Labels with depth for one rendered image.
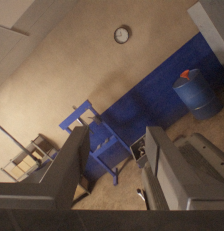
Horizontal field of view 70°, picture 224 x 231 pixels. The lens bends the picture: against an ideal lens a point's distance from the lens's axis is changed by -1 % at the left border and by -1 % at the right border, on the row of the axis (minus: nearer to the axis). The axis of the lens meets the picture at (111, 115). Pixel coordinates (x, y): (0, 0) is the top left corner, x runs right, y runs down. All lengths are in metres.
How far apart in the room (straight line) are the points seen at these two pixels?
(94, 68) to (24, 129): 2.36
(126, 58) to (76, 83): 1.26
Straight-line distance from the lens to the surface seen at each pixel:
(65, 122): 3.58
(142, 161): 2.89
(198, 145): 1.08
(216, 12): 3.80
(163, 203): 0.95
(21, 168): 4.77
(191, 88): 3.38
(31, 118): 4.44
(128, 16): 3.88
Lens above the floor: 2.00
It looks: 13 degrees down
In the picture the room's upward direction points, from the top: 42 degrees counter-clockwise
